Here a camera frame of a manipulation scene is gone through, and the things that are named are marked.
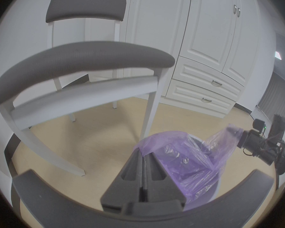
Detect purple plastic bag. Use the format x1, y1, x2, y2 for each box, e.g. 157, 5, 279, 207
133, 125, 244, 211

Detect white wardrobe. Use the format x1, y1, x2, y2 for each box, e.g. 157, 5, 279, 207
84, 0, 262, 119

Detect grey curtain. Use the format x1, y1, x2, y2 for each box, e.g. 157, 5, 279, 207
258, 76, 285, 122

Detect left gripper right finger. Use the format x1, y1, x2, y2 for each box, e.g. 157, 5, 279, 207
144, 151, 187, 211

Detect white trash bin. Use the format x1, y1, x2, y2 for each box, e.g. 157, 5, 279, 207
188, 134, 226, 200

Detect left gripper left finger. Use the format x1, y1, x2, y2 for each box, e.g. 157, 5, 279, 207
100, 149, 145, 214

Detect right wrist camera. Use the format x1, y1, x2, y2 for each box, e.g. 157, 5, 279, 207
252, 119, 267, 136

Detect white chair grey cushions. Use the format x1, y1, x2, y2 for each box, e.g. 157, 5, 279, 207
0, 0, 176, 177

